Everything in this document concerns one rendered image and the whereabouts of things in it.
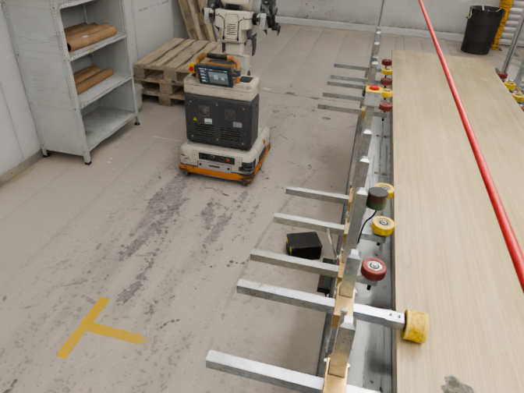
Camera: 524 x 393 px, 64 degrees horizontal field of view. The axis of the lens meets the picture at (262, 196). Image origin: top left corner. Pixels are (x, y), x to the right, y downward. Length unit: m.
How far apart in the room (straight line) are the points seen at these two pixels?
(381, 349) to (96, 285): 1.71
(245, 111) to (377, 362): 2.15
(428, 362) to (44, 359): 1.80
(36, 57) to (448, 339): 3.30
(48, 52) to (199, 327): 2.31
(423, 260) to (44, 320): 1.93
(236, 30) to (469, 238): 2.35
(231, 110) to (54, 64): 1.36
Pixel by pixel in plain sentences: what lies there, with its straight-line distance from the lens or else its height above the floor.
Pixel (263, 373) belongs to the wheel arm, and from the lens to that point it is 1.05.
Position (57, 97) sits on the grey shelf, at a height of 0.58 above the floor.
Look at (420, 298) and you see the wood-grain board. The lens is 1.39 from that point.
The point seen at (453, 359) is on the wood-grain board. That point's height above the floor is 0.90.
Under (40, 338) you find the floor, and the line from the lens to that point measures 2.52.
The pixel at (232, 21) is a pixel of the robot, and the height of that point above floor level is 1.17.
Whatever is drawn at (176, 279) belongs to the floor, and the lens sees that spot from 2.62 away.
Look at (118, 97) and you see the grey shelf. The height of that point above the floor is 0.26.
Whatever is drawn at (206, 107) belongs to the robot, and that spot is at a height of 0.61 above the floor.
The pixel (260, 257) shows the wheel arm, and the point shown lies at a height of 0.85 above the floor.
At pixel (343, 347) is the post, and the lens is 0.98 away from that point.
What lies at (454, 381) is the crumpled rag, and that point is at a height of 0.92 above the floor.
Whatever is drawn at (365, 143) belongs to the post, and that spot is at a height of 1.08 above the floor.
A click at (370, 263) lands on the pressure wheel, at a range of 1.44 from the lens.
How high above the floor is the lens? 1.84
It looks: 34 degrees down
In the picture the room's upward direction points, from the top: 3 degrees clockwise
